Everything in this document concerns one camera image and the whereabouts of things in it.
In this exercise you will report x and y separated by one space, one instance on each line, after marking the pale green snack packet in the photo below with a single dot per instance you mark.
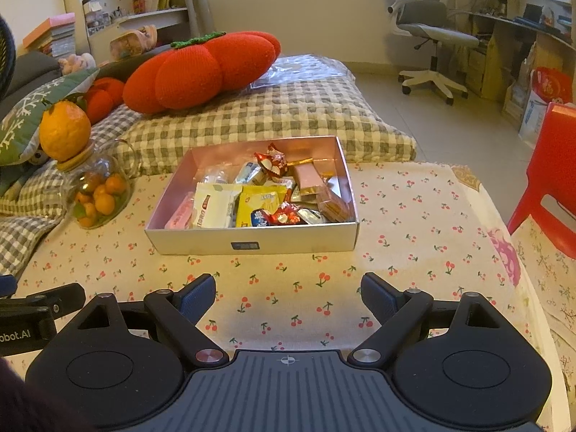
247 173

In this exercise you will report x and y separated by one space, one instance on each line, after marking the curved desk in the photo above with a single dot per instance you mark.
540 27

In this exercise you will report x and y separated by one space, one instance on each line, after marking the grey and white office chair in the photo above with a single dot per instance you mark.
423 22

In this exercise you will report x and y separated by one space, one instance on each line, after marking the white and blue bag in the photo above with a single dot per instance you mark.
533 117

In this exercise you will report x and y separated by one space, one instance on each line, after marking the red snack packet round pictures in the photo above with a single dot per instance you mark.
285 216

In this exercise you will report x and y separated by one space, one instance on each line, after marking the long gold snack packet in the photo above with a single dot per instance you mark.
308 180

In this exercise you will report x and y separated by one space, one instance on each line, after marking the silver cardboard box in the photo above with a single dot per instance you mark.
297 238

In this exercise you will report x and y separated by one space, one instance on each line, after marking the large orange fruit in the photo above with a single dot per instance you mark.
65 130

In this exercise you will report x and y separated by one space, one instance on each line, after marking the cherry print cloth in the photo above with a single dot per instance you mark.
427 234

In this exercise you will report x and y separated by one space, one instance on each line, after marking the red snack packet white lettering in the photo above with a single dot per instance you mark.
270 162

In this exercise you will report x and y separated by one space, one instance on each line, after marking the clear brown cake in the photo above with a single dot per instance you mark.
335 207

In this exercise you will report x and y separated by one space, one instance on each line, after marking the clear plastic bag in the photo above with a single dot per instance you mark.
301 67

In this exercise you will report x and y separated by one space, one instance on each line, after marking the red plastic stool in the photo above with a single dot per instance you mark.
553 166

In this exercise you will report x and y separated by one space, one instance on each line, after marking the beige plush toy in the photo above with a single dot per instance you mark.
132 42

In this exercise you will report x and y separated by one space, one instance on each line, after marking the clear white snack packet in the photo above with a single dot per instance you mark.
216 176

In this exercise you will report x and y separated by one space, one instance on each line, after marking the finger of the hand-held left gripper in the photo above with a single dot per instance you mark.
58 298
6 285

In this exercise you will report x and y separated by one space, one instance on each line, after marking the black fan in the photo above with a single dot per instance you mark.
5 58

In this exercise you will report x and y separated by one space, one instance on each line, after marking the cream floral sheet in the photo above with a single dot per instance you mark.
549 288

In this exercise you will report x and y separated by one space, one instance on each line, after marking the green leaf pattern pillow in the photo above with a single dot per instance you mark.
27 117

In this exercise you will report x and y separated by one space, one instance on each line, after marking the large red tomato plush cushion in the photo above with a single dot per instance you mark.
202 72

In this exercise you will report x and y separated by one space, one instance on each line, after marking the pile of small oranges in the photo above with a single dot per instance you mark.
101 198

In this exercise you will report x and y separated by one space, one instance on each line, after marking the white shelf unit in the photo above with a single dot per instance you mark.
135 13

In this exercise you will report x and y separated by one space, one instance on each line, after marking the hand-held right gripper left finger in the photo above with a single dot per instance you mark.
198 299

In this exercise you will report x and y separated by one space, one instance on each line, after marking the glass jar with wooden lid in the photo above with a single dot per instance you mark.
114 157

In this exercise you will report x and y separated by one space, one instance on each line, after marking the grey plush toy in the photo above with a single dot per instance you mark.
36 157

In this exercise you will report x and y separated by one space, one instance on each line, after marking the red bag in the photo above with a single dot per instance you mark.
546 85

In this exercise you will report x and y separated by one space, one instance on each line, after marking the grey sofa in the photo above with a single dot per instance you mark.
27 69

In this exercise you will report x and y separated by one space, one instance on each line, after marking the small red-orange plush cushion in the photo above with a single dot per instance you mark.
103 96

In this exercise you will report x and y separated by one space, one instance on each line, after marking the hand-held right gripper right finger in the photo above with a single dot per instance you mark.
378 297

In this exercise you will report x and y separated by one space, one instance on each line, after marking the pink snack packet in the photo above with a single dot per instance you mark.
180 213

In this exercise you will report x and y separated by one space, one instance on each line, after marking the yellow snack packet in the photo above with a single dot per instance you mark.
261 202

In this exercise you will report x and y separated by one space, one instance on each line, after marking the stack of books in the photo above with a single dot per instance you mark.
49 36

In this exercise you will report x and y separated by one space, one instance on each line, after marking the cream snack packet red stripe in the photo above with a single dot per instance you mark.
216 207

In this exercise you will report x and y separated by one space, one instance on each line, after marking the pink plush toy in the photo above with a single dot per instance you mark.
76 63

